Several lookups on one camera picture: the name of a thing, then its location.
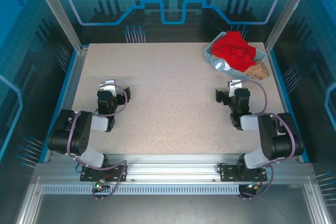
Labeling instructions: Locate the grey metal bottom panel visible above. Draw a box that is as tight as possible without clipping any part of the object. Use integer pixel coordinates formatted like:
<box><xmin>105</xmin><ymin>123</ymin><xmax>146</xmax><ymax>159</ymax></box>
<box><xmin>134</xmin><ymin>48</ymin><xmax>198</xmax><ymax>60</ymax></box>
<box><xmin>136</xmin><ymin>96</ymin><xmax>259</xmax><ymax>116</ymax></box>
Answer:
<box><xmin>34</xmin><ymin>194</ymin><xmax>316</xmax><ymax>224</ymax></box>

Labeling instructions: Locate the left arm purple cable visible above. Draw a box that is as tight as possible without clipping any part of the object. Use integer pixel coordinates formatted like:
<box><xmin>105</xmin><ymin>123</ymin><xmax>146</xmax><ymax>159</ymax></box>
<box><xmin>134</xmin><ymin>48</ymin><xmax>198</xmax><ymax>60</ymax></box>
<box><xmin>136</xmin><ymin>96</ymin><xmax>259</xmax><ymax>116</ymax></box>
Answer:
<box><xmin>67</xmin><ymin>83</ymin><xmax>129</xmax><ymax>168</ymax></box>

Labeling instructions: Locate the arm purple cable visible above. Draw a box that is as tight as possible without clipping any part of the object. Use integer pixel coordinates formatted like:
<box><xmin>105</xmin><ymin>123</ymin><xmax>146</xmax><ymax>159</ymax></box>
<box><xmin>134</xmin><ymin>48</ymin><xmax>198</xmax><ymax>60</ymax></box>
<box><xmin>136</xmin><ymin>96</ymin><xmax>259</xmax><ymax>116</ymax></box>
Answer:
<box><xmin>67</xmin><ymin>83</ymin><xmax>129</xmax><ymax>168</ymax></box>
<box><xmin>245</xmin><ymin>80</ymin><xmax>297</xmax><ymax>168</ymax></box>

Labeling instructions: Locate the aluminium frame post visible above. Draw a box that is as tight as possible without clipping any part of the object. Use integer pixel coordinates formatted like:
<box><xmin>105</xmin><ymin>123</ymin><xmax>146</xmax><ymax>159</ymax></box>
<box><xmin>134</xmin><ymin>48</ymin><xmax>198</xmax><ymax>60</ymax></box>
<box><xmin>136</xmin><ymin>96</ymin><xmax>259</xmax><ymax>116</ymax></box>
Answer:
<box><xmin>264</xmin><ymin>0</ymin><xmax>316</xmax><ymax>51</ymax></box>
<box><xmin>28</xmin><ymin>0</ymin><xmax>89</xmax><ymax>54</ymax></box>

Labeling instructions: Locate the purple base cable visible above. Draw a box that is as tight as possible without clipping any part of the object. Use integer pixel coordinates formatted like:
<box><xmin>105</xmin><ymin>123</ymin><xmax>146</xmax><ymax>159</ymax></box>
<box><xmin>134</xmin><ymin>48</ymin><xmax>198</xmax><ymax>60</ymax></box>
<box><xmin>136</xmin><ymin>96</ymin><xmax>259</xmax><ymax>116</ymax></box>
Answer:
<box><xmin>91</xmin><ymin>160</ymin><xmax>129</xmax><ymax>202</ymax></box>
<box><xmin>238</xmin><ymin>165</ymin><xmax>275</xmax><ymax>201</ymax></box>

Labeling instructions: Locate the small connector with green light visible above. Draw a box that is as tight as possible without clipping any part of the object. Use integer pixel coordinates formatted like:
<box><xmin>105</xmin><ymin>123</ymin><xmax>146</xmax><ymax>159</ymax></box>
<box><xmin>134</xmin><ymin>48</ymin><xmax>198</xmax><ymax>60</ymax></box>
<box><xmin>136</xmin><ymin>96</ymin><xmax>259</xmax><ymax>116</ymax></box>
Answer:
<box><xmin>94</xmin><ymin>179</ymin><xmax>111</xmax><ymax>193</ymax></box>

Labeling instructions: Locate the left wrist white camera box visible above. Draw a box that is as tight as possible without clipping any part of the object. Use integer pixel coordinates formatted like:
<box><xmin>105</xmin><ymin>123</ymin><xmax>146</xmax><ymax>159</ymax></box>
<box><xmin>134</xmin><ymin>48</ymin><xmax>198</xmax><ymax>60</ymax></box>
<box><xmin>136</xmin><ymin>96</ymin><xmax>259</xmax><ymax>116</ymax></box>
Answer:
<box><xmin>99</xmin><ymin>79</ymin><xmax>117</xmax><ymax>96</ymax></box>

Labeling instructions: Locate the light blue t-shirt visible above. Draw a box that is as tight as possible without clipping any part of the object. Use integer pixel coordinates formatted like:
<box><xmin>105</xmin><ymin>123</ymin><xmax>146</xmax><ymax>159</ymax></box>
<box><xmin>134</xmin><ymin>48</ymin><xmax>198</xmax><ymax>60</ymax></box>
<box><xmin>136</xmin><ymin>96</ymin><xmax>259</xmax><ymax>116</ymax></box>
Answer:
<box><xmin>213</xmin><ymin>57</ymin><xmax>232</xmax><ymax>72</ymax></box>

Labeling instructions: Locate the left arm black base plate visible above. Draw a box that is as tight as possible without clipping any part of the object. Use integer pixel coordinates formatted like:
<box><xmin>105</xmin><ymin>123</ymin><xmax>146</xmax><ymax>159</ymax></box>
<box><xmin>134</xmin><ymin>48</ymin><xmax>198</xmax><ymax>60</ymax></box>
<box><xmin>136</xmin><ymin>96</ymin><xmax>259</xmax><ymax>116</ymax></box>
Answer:
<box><xmin>80</xmin><ymin>165</ymin><xmax>129</xmax><ymax>182</ymax></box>

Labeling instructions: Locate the small connector with orange plug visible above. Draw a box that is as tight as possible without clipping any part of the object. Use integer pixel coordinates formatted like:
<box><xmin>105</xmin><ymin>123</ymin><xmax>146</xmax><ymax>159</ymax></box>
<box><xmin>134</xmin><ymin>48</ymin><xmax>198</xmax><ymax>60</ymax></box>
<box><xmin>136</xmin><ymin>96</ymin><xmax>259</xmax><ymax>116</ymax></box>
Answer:
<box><xmin>240</xmin><ymin>182</ymin><xmax>263</xmax><ymax>193</ymax></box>

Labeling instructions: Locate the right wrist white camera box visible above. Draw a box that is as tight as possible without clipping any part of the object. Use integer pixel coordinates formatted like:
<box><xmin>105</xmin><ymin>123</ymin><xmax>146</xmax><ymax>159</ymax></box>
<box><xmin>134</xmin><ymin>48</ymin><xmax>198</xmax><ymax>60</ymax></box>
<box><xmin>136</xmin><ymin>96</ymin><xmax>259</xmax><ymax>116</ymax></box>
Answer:
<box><xmin>227</xmin><ymin>79</ymin><xmax>245</xmax><ymax>98</ymax></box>

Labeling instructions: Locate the aluminium lower frame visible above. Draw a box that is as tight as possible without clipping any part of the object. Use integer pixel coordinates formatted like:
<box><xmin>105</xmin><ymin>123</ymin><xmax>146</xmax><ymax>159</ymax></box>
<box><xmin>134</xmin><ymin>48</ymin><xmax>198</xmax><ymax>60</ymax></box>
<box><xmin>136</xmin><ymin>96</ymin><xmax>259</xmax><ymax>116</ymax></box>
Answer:
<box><xmin>14</xmin><ymin>176</ymin><xmax>336</xmax><ymax>224</ymax></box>

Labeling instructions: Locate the red bear print t-shirt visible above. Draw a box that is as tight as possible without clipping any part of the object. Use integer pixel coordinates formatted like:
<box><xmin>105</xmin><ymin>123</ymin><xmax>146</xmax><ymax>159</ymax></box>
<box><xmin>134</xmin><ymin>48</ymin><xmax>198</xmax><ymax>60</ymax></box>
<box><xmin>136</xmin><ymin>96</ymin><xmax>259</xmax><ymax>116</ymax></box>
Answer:
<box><xmin>211</xmin><ymin>31</ymin><xmax>257</xmax><ymax>73</ymax></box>

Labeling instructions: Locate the slotted grey cable duct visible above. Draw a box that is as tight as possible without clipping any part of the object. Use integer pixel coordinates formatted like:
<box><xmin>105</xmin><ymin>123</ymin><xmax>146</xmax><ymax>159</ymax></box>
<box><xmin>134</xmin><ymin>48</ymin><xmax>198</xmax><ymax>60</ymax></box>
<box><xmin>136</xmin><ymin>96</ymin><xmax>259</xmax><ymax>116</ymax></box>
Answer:
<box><xmin>40</xmin><ymin>185</ymin><xmax>241</xmax><ymax>196</ymax></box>

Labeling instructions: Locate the light blue plastic basket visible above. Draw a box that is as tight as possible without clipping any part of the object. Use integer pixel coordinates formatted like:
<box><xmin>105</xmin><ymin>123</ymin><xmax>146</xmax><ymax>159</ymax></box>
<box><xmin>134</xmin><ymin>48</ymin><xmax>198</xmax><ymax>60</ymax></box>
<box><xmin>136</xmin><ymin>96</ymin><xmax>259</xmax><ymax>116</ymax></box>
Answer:
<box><xmin>204</xmin><ymin>31</ymin><xmax>268</xmax><ymax>82</ymax></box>

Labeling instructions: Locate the aluminium mounting rail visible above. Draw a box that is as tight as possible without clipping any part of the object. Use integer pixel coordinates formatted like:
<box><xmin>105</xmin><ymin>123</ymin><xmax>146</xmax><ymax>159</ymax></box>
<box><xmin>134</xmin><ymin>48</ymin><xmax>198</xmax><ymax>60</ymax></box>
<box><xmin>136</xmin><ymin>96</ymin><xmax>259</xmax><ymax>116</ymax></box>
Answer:
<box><xmin>34</xmin><ymin>153</ymin><xmax>316</xmax><ymax>183</ymax></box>

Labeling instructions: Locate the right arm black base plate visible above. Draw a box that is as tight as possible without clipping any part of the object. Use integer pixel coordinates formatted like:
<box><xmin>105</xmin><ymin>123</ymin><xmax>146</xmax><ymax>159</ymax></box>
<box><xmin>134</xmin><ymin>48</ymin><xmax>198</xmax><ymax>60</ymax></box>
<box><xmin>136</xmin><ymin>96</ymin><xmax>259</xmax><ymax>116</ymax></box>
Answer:
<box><xmin>219</xmin><ymin>165</ymin><xmax>268</xmax><ymax>182</ymax></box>

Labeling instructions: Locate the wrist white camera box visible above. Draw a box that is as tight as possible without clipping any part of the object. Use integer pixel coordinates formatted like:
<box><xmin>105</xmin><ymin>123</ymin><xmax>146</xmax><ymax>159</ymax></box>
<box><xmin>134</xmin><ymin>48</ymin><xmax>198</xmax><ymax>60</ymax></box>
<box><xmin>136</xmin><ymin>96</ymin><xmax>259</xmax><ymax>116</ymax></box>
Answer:
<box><xmin>99</xmin><ymin>79</ymin><xmax>117</xmax><ymax>96</ymax></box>
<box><xmin>227</xmin><ymin>79</ymin><xmax>245</xmax><ymax>98</ymax></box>

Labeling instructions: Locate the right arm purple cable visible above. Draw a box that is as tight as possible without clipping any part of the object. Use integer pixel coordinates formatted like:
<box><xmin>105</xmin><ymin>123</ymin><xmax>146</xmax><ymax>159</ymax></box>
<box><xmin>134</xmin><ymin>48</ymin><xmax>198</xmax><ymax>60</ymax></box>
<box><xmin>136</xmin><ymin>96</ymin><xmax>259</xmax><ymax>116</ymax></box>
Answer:
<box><xmin>245</xmin><ymin>80</ymin><xmax>297</xmax><ymax>168</ymax></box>

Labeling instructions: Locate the blue table edge strip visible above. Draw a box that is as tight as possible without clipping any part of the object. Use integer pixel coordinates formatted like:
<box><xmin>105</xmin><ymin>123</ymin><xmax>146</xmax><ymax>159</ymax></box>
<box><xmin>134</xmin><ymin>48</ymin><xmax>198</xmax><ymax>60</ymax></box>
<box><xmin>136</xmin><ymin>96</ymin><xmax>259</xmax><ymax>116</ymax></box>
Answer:
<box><xmin>269</xmin><ymin>48</ymin><xmax>309</xmax><ymax>163</ymax></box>

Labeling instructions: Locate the tan t-shirt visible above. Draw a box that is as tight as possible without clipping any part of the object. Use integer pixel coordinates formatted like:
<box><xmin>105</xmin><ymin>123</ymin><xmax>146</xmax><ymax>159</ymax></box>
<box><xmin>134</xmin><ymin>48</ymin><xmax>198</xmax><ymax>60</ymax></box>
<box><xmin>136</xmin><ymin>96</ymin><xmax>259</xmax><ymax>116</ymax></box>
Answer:
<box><xmin>243</xmin><ymin>60</ymin><xmax>270</xmax><ymax>80</ymax></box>

